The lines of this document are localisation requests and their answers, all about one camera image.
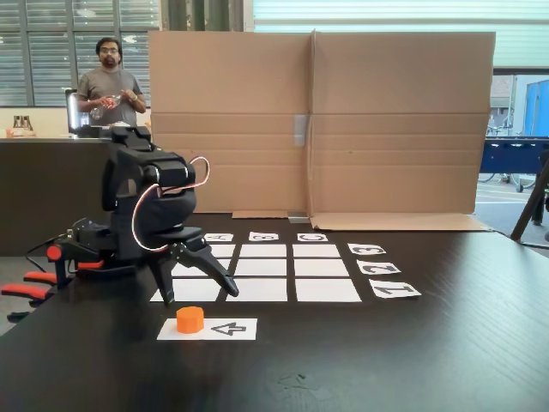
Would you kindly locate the round orange token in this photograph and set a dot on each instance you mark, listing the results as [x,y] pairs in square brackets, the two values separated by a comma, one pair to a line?
[189,319]

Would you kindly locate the white nine-square grid sheet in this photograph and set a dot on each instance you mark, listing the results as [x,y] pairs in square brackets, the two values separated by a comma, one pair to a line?
[261,289]

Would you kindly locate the paper label letter A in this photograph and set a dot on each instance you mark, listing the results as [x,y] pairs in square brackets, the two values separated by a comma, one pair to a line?
[221,237]

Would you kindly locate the paper label letter B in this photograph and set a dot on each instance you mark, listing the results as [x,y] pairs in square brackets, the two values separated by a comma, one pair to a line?
[263,237]

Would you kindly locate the white arrow paper sheet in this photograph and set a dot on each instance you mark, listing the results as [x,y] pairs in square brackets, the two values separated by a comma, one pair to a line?
[231,329]

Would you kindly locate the red black base clamp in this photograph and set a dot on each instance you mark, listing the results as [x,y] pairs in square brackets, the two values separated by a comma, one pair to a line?
[64,257]

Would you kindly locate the paper label letter C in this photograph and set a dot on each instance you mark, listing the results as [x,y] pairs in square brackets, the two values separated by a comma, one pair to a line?
[312,237]

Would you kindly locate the dark counter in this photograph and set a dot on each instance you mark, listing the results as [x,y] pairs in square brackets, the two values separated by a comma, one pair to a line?
[43,193]

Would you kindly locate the orange black spring clamp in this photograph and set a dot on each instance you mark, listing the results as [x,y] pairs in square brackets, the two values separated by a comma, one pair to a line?
[30,291]

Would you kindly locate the person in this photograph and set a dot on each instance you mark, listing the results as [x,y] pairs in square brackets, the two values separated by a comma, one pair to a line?
[109,86]

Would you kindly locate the paper label number 3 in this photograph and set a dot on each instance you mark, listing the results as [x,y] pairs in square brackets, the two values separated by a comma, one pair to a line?
[366,250]

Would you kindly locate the paper label number 2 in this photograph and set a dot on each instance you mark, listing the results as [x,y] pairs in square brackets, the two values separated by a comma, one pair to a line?
[378,267]

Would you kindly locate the paper label number 1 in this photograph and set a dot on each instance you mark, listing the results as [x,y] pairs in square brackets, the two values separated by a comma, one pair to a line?
[393,289]

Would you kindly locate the brown cardboard screen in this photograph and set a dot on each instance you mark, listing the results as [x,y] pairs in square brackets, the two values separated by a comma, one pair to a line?
[386,129]

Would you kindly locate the blue foosball table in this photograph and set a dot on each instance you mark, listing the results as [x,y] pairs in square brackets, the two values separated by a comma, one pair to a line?
[514,154]

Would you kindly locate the black tripod leg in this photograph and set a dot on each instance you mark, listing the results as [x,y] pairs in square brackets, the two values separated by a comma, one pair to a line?
[529,206]

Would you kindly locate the blue container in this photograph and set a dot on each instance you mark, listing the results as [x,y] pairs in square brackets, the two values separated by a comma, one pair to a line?
[538,107]

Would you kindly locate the grey duct tape strip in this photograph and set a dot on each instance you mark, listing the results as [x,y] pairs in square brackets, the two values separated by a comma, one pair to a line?
[298,218]
[301,129]

